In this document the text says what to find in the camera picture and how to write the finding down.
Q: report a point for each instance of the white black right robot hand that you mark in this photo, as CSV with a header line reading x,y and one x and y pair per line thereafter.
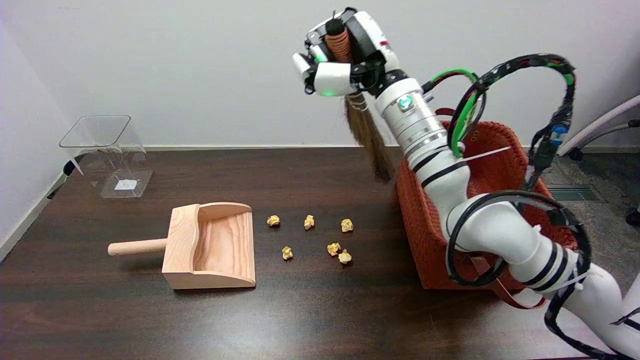
x,y
337,75

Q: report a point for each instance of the brown hand broom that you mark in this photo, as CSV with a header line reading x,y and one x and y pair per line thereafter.
x,y
370,140

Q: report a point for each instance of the yellow paper ball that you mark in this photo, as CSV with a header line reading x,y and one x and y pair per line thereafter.
x,y
333,248
347,225
287,252
273,220
344,257
309,222

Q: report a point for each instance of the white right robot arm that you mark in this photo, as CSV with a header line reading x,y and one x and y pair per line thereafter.
x,y
425,125

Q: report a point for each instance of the wooden dustpan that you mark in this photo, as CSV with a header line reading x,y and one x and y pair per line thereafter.
x,y
220,245

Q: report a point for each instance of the red woven basket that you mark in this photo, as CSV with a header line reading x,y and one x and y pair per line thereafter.
x,y
425,235

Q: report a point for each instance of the clear plastic container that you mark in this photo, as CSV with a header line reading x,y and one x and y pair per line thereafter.
x,y
112,150

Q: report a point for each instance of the grey office chair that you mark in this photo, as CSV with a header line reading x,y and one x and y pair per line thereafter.
x,y
595,125

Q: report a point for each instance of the floor vent grille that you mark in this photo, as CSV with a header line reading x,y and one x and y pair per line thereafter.
x,y
572,193

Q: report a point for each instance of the black bracket beside table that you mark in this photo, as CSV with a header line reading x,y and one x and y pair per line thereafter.
x,y
70,167

